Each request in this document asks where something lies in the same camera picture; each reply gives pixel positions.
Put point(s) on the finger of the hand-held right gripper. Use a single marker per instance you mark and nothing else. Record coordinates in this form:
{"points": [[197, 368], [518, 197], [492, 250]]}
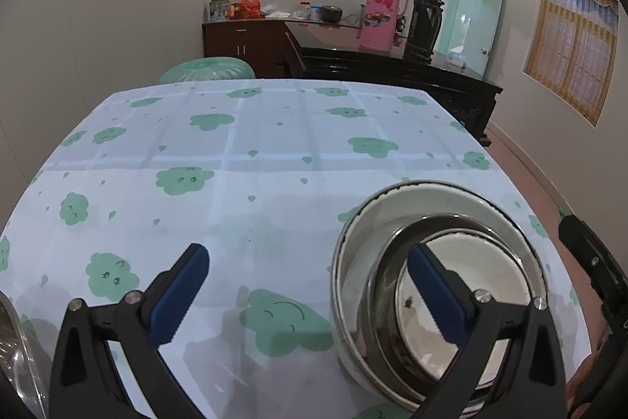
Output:
{"points": [[593, 259]]}

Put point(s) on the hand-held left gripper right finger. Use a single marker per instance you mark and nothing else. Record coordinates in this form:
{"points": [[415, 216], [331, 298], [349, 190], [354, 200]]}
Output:
{"points": [[436, 296]]}

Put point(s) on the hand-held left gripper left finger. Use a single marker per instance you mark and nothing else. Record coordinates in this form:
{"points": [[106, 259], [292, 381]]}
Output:
{"points": [[179, 296]]}

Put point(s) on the small steel bowl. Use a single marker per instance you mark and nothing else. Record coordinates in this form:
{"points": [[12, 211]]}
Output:
{"points": [[387, 281]]}

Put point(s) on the white enamel floral bowl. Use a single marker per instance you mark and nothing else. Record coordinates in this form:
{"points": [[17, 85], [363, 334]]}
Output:
{"points": [[481, 262]]}

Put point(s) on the deep steel bowl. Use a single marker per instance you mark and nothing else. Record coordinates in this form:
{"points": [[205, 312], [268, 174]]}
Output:
{"points": [[358, 262]]}

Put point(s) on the wide shallow steel bowl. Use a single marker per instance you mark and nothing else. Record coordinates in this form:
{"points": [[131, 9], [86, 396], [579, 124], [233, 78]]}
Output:
{"points": [[12, 350]]}

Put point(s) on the green cloud print tablecloth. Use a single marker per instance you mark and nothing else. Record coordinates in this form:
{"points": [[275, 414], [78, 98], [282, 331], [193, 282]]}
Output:
{"points": [[274, 203]]}

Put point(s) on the window with yellow curtain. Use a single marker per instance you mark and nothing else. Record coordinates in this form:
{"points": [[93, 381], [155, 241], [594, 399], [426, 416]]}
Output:
{"points": [[569, 46]]}

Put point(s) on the green plastic stool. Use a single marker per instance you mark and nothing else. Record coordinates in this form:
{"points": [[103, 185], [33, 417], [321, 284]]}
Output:
{"points": [[206, 70]]}

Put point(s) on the black wooden sideboard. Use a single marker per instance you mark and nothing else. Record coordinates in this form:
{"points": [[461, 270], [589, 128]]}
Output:
{"points": [[392, 70]]}

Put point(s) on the pale green door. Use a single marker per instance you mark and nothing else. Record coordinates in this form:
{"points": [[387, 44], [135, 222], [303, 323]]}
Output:
{"points": [[476, 26]]}

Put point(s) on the brown wooden cabinet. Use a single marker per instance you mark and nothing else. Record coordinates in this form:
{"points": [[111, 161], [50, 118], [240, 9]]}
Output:
{"points": [[235, 38]]}

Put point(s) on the black thermos jug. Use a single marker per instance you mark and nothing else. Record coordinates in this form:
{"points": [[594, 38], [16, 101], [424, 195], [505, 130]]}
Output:
{"points": [[423, 26]]}

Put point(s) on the pink thermos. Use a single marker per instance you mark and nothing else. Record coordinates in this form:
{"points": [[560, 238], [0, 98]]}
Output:
{"points": [[380, 16]]}

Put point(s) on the box of bottles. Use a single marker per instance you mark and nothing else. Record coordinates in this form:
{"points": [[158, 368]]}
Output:
{"points": [[218, 9]]}

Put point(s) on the orange plastic bag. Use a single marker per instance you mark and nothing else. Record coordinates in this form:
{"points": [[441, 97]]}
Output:
{"points": [[249, 9]]}

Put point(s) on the white plastic bag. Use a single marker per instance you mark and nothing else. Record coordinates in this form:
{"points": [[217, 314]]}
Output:
{"points": [[274, 11]]}

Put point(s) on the black rice cooker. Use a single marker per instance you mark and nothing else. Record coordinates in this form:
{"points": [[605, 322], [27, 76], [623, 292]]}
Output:
{"points": [[331, 14]]}

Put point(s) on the blue and white container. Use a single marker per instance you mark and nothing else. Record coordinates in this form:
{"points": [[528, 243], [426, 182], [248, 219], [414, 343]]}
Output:
{"points": [[315, 14]]}

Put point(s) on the white jar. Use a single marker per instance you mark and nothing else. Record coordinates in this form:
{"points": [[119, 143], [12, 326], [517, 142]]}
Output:
{"points": [[306, 10]]}

